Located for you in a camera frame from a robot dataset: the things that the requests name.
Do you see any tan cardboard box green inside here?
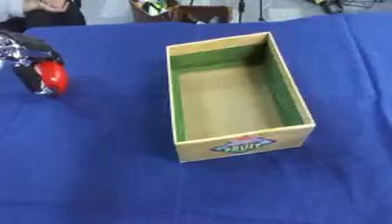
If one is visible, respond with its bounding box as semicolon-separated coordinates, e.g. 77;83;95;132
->
164;31;318;164

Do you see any brown bag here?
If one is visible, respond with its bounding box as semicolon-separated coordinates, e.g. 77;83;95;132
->
129;0;181;24

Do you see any red toy pepper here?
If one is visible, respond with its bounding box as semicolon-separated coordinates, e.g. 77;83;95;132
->
33;59;71;95

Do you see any person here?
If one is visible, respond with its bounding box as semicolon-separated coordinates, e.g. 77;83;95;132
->
0;0;88;33

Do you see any brown wooden chair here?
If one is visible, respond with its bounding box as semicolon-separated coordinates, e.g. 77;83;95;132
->
171;4;235;25

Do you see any black tripod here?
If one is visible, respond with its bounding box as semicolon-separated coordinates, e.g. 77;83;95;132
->
235;0;270;24

